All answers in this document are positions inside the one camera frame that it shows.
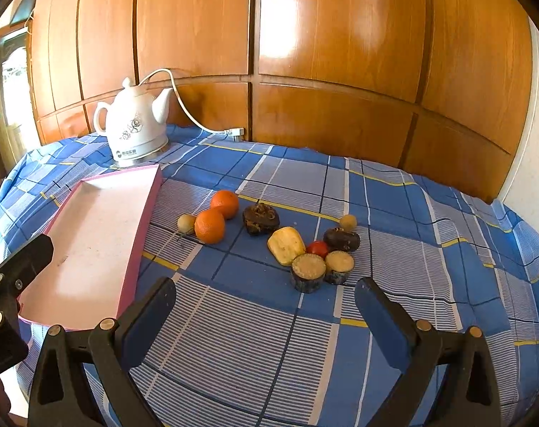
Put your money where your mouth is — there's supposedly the blue plaid tablecloth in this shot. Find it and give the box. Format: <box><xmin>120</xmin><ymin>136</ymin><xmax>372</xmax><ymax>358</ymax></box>
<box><xmin>0</xmin><ymin>123</ymin><xmax>539</xmax><ymax>427</ymax></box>

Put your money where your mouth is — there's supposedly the wooden wall cabinet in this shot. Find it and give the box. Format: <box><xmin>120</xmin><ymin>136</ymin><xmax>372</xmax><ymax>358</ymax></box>
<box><xmin>31</xmin><ymin>0</ymin><xmax>532</xmax><ymax>201</ymax></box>

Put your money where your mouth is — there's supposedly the wooden door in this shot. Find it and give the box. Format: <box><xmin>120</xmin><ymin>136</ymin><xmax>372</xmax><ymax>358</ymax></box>
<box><xmin>0</xmin><ymin>29</ymin><xmax>41</xmax><ymax>176</ymax></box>

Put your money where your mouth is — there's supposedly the pink shallow cardboard tray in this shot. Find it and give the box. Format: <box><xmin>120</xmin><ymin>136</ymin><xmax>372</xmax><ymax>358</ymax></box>
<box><xmin>20</xmin><ymin>165</ymin><xmax>162</xmax><ymax>331</ymax></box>

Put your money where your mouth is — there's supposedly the small tan round fruit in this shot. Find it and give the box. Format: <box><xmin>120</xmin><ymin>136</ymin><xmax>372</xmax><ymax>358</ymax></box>
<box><xmin>177</xmin><ymin>214</ymin><xmax>196</xmax><ymax>234</ymax></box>

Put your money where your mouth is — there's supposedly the small red tomato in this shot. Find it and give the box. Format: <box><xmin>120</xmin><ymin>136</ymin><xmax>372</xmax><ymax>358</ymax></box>
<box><xmin>306</xmin><ymin>240</ymin><xmax>330</xmax><ymax>259</ymax></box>

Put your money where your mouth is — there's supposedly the small tan longan fruit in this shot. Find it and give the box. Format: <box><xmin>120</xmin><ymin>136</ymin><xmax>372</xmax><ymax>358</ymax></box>
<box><xmin>339</xmin><ymin>214</ymin><xmax>358</xmax><ymax>232</ymax></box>

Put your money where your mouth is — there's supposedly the white kettle power cord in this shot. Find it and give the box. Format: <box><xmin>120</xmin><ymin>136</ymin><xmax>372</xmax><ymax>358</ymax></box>
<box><xmin>138</xmin><ymin>67</ymin><xmax>245</xmax><ymax>138</ymax></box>

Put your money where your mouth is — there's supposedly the dark brown oval fruit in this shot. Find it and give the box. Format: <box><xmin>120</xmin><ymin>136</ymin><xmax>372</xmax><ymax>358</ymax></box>
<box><xmin>323</xmin><ymin>227</ymin><xmax>361</xmax><ymax>253</ymax></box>

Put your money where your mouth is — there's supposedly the orange tangerine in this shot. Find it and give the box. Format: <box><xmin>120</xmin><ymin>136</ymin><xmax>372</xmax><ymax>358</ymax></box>
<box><xmin>194</xmin><ymin>208</ymin><xmax>226</xmax><ymax>245</ymax></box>
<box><xmin>211</xmin><ymin>190</ymin><xmax>239</xmax><ymax>220</ymax></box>

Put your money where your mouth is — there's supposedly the white ceramic electric kettle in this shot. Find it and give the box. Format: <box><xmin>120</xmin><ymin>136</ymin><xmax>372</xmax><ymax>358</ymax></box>
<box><xmin>93</xmin><ymin>77</ymin><xmax>173</xmax><ymax>168</ymax></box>

